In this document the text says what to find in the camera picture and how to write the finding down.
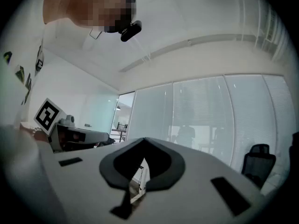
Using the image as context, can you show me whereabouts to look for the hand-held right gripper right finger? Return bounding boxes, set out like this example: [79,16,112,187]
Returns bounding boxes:
[134,138,266,224]

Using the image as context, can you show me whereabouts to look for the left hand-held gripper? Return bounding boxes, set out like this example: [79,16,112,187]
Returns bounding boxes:
[33,98,110,153]

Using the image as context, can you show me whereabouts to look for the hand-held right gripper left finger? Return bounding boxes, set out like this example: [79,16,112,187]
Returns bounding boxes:
[38,138,145,224]

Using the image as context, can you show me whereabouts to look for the person's left forearm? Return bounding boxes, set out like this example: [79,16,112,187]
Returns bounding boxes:
[34,132,50,145]

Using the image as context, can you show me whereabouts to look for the black mesh office chair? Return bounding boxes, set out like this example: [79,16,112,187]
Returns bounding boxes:
[241,143,277,190]

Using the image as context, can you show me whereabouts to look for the white printed shirt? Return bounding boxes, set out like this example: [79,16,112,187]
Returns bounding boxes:
[0,20,45,130]

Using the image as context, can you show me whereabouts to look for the person's head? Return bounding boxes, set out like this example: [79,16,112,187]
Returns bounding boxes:
[43,0,137,34]

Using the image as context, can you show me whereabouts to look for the white vertical blinds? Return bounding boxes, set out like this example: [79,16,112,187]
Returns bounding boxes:
[256,1,292,64]

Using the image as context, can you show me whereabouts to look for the black metal frame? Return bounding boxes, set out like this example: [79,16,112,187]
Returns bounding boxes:
[109,122,129,144]

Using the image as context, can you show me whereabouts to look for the grey fisheye camera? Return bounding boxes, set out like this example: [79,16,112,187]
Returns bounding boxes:
[60,114,76,127]

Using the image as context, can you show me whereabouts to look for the black head-worn camera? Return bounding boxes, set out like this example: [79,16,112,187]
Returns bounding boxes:
[118,20,143,42]

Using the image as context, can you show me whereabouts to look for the white ceiling rail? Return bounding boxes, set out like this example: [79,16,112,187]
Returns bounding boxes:
[119,33,256,73]

